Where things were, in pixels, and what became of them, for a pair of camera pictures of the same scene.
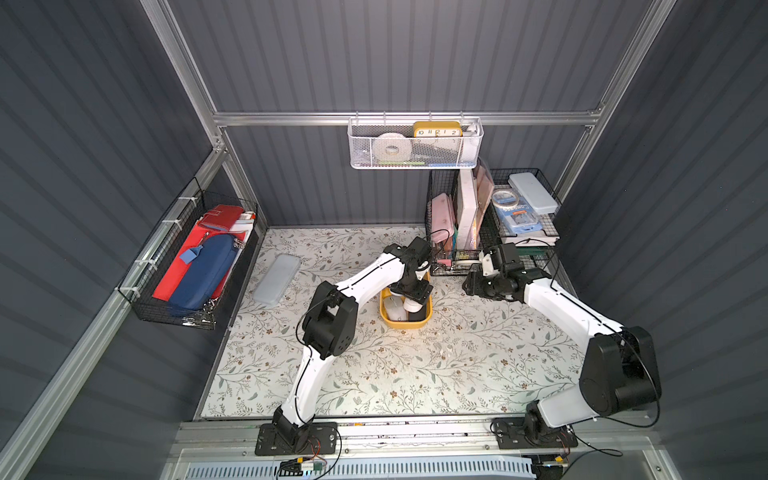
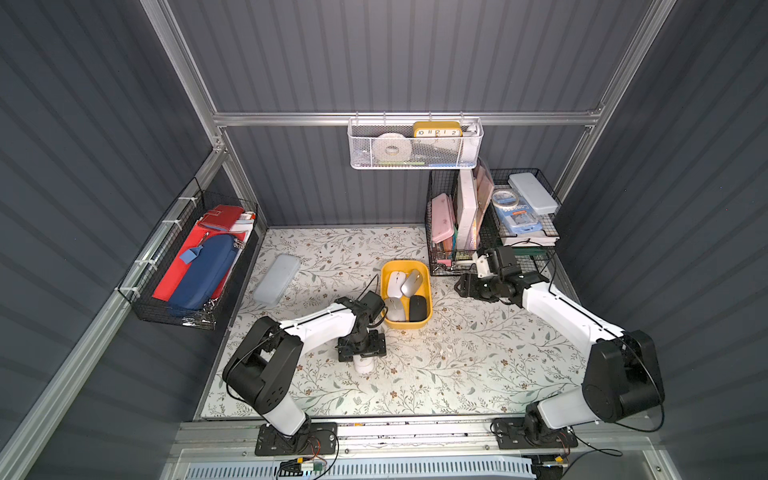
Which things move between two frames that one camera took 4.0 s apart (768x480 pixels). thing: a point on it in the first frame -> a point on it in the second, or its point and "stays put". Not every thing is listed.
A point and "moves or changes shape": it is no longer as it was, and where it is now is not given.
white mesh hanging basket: x=415 y=143 stays put
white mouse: x=395 y=307 moves or changes shape
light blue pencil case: x=276 y=279 stays put
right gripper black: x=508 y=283 stays put
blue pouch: x=206 y=268 stays put
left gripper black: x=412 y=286 -> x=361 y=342
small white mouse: x=412 y=306 -> x=364 y=365
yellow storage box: x=393 y=313 stays put
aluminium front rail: x=457 y=441 stays put
